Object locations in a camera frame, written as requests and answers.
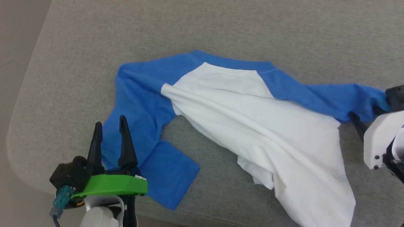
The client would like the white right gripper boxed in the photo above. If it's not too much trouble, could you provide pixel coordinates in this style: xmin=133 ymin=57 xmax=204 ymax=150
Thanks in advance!
xmin=349 ymin=106 xmax=404 ymax=171

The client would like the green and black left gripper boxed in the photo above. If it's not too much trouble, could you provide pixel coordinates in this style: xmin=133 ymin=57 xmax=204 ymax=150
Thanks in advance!
xmin=71 ymin=115 xmax=148 ymax=199

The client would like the blue and white raglan shirt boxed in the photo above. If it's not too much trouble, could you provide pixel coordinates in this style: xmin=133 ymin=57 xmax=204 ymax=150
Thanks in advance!
xmin=101 ymin=49 xmax=392 ymax=227

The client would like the grey fabric sofa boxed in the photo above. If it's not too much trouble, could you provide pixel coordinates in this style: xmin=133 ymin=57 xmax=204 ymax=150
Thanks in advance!
xmin=6 ymin=0 xmax=404 ymax=227

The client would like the teal plug cable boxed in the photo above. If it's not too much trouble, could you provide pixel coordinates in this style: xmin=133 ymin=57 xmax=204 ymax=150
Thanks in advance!
xmin=49 ymin=185 xmax=76 ymax=227

